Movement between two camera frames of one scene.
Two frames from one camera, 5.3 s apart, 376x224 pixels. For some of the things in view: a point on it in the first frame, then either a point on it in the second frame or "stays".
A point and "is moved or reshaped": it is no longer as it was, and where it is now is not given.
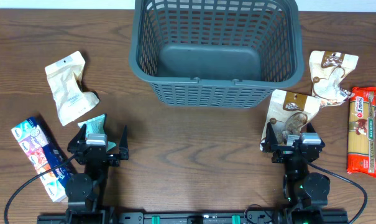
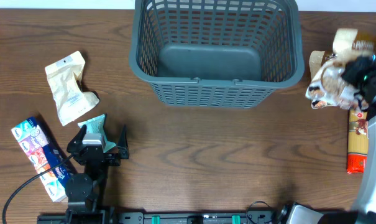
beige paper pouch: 64,76 stays
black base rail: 201,217 stays
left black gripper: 115,161 stays
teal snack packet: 96,126 stays
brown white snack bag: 327,70 is moved or reshaped
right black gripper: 271,144 to 349,74
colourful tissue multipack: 43,155 stays
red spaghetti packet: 362,154 stays
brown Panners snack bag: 287,114 to 348,40
